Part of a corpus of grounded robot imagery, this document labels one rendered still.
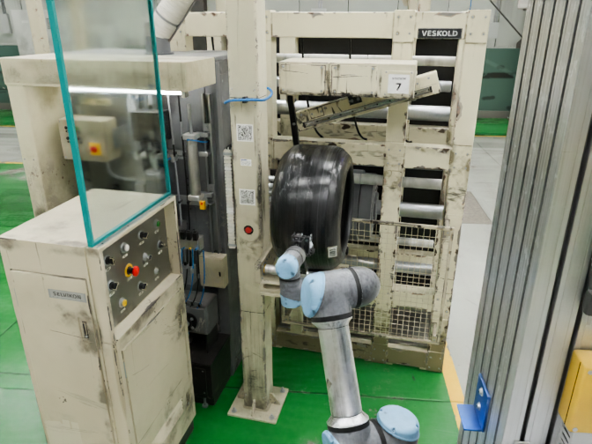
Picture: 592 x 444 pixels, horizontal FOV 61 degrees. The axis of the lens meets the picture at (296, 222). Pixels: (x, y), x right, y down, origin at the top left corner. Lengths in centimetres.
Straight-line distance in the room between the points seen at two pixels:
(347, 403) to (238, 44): 142
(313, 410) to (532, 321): 211
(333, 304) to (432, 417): 168
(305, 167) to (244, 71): 46
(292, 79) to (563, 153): 170
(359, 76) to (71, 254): 137
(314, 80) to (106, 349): 140
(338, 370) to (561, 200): 79
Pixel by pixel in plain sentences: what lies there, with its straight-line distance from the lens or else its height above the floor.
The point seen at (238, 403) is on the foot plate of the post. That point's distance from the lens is 293.
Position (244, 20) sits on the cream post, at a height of 195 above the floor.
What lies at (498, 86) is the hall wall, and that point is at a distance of 1159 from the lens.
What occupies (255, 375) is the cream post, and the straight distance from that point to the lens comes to 274.
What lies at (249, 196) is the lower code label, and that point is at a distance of 225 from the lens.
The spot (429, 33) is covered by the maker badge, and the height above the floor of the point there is 190.
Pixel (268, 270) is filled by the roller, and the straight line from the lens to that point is 228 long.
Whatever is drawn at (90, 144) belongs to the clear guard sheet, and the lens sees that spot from 172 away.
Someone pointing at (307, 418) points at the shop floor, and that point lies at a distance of 285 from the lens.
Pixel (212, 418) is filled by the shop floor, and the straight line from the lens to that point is 288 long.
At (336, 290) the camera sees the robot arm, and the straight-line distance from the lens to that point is 136.
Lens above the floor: 196
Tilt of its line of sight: 22 degrees down
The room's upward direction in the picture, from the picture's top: straight up
